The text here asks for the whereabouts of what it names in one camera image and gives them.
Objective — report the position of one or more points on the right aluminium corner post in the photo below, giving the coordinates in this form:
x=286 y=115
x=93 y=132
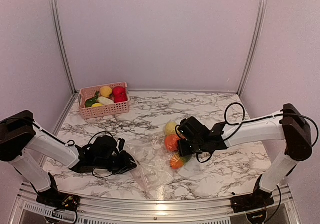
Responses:
x=253 y=47

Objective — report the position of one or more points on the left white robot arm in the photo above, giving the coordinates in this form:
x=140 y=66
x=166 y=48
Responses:
x=21 y=134

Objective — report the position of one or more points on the left aluminium corner post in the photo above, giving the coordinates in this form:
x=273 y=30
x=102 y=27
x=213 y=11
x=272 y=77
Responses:
x=61 y=44

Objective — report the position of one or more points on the clear zip top bag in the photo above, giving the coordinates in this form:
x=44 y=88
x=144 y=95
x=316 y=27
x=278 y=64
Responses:
x=153 y=161

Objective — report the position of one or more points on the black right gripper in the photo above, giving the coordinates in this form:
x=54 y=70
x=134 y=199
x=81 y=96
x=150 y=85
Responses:
x=183 y=150

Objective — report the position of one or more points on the green fake vegetable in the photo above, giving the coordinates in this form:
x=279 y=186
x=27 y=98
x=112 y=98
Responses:
x=89 y=102

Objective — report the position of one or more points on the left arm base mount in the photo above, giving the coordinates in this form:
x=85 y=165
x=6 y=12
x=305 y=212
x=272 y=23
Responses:
x=59 y=200

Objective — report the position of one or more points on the peach coloured fake fruit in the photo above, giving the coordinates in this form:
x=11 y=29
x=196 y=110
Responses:
x=106 y=91

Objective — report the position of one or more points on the white fake cabbage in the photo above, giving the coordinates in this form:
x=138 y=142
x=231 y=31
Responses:
x=105 y=100

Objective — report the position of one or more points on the orange fake fruit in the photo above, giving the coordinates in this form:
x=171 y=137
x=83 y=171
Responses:
x=171 y=142

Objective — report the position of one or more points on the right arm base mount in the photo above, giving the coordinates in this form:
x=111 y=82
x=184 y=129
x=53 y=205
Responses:
x=257 y=199

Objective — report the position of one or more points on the aluminium corner post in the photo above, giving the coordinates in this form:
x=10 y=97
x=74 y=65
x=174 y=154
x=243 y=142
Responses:
x=61 y=44
x=253 y=47

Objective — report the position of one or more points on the yellow fake lemon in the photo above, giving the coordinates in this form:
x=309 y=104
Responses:
x=170 y=128

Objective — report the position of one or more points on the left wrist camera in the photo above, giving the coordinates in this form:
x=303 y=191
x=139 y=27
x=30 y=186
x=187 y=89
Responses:
x=121 y=144

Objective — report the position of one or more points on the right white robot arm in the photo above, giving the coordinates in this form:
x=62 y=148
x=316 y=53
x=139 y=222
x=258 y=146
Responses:
x=286 y=124

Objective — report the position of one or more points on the pink perforated plastic basket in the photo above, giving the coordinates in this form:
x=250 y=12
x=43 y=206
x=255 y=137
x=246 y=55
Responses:
x=112 y=109

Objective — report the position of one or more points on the green red fake mango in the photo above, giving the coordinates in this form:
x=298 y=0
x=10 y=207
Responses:
x=177 y=161

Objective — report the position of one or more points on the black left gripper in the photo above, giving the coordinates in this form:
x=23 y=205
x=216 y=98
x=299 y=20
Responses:
x=126 y=163

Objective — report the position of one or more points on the aluminium front frame rail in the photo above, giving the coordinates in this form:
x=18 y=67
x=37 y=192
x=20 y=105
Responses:
x=107 y=210

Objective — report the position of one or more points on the yellow fake pear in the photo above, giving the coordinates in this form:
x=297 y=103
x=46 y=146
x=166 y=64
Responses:
x=97 y=104

